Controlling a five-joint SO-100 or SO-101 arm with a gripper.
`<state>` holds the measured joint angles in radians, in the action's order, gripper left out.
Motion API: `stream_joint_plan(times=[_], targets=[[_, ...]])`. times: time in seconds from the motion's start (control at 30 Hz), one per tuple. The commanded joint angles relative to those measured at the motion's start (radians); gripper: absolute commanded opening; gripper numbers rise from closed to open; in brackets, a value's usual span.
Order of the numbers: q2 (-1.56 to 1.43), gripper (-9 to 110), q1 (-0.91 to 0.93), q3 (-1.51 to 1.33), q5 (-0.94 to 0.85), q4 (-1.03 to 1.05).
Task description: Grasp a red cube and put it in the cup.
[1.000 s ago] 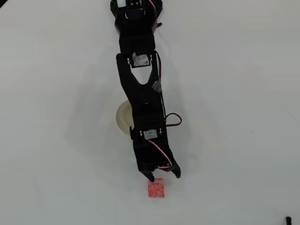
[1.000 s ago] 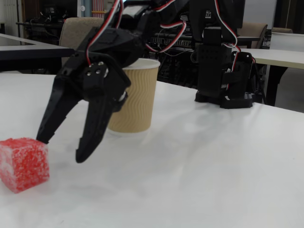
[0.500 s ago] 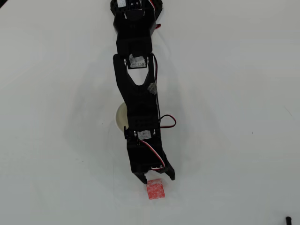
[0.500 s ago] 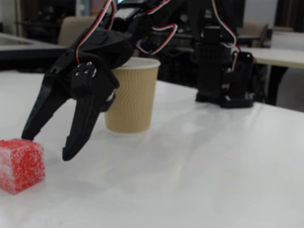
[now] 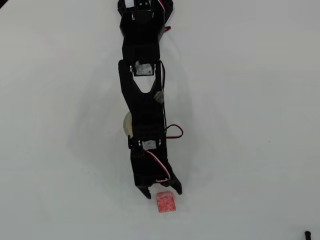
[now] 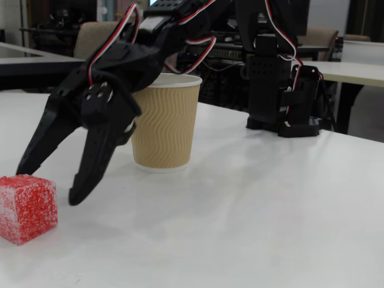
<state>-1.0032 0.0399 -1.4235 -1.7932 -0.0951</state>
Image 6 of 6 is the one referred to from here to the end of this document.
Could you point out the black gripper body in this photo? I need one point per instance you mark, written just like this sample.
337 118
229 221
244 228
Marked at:
96 111

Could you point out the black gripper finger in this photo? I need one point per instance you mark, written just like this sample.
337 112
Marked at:
48 132
99 144

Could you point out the red sugared jelly cube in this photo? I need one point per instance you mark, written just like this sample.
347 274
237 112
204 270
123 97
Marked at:
28 210

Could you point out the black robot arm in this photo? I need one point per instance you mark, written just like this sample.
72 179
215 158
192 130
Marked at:
264 90

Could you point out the tan ripple paper cup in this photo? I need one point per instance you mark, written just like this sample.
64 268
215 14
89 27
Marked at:
168 129

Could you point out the large beige fabric chair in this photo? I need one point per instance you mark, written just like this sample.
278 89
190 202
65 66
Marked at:
90 39

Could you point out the dark-edged grey table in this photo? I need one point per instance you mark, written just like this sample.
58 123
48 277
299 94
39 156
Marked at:
30 64

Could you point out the black equipment bench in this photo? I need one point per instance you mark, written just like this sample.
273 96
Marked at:
51 33

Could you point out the black electronics rack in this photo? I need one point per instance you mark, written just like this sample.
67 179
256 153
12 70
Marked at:
222 87

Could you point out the small beige chair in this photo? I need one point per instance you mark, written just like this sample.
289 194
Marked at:
321 40
357 38

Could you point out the white table with black legs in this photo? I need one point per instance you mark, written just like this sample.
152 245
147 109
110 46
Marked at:
351 73

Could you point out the white desk partition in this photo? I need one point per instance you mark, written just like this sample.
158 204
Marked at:
363 52

